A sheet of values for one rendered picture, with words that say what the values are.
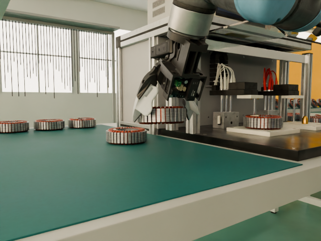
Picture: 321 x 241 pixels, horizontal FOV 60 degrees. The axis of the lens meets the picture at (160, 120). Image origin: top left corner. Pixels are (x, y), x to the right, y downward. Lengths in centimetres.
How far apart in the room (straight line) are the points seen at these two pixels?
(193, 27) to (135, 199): 29
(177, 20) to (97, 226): 35
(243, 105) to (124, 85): 50
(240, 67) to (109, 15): 686
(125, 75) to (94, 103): 632
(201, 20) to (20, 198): 37
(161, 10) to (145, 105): 67
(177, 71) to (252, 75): 78
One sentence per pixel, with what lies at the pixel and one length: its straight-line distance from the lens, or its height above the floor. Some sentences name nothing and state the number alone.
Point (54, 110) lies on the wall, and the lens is 712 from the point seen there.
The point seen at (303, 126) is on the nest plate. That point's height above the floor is 78.
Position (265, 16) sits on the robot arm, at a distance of 41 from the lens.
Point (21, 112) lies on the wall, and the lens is 699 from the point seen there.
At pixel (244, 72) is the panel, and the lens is 122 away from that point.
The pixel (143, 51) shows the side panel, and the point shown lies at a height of 103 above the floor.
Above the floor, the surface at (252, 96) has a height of 88.
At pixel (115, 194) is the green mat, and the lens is 37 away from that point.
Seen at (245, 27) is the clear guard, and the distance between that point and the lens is 81.
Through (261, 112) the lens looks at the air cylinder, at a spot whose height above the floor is 82.
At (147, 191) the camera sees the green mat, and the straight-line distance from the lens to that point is 38.
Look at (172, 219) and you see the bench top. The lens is 34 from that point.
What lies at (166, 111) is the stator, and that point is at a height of 84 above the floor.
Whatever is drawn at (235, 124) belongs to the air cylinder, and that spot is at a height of 78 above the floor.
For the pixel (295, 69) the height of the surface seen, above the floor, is 130.
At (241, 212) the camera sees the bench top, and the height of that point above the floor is 71.
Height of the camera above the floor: 87
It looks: 5 degrees down
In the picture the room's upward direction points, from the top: straight up
